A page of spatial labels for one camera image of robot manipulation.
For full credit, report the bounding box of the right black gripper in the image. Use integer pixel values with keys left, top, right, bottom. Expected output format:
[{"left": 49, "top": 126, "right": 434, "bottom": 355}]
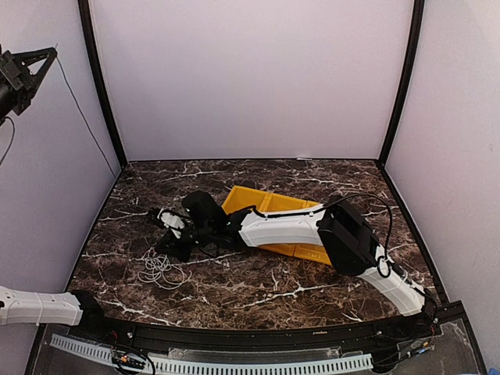
[{"left": 154, "top": 223, "right": 213, "bottom": 263}]

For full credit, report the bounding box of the white cable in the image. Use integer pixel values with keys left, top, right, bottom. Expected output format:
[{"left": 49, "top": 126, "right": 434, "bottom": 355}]
[{"left": 136, "top": 249, "right": 192, "bottom": 291}]

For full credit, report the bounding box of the black cable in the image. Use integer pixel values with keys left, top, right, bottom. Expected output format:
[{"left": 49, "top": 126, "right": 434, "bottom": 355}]
[{"left": 52, "top": 45, "right": 118, "bottom": 179}]

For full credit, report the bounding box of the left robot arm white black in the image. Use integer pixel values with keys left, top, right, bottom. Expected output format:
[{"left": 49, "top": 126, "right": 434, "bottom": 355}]
[{"left": 1, "top": 47, "right": 110, "bottom": 341}]

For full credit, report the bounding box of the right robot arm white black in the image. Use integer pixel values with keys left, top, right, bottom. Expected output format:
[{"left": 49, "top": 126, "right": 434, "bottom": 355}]
[{"left": 155, "top": 191, "right": 438, "bottom": 339}]

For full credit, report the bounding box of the yellow bin left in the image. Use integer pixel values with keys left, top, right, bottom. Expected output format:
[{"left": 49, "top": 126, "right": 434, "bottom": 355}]
[{"left": 222, "top": 186, "right": 269, "bottom": 214}]

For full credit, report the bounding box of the yellow bin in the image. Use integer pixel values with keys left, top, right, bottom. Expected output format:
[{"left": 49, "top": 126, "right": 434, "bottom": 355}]
[
  {"left": 293, "top": 201, "right": 333, "bottom": 266},
  {"left": 222, "top": 186, "right": 269, "bottom": 214},
  {"left": 258, "top": 193, "right": 317, "bottom": 257}
]

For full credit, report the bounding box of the yellow bin middle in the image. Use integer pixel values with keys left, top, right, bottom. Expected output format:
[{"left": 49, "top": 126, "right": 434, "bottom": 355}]
[{"left": 258, "top": 193, "right": 317, "bottom": 257}]

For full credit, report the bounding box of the yellow bin right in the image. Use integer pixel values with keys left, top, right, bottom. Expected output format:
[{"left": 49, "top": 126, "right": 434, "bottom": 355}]
[{"left": 293, "top": 201, "right": 333, "bottom": 266}]

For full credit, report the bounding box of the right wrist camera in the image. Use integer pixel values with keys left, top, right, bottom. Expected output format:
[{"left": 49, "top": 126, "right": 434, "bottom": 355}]
[{"left": 148, "top": 209, "right": 186, "bottom": 238}]

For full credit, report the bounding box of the left black frame post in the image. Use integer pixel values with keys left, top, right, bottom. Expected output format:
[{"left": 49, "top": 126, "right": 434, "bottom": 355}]
[{"left": 77, "top": 0, "right": 128, "bottom": 169}]

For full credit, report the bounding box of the black frame post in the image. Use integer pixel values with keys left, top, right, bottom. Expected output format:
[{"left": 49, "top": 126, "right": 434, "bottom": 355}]
[
  {"left": 377, "top": 0, "right": 425, "bottom": 170},
  {"left": 77, "top": 0, "right": 128, "bottom": 169}
]

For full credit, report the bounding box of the white slotted cable duct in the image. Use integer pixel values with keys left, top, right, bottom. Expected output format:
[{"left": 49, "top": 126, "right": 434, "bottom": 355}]
[{"left": 50, "top": 334, "right": 373, "bottom": 374}]

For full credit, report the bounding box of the black front rail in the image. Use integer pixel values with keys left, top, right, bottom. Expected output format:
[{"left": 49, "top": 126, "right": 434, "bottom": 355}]
[{"left": 44, "top": 302, "right": 448, "bottom": 366}]

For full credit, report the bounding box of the right black frame post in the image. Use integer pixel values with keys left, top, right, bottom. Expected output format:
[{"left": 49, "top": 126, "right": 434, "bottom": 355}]
[{"left": 377, "top": 0, "right": 425, "bottom": 170}]

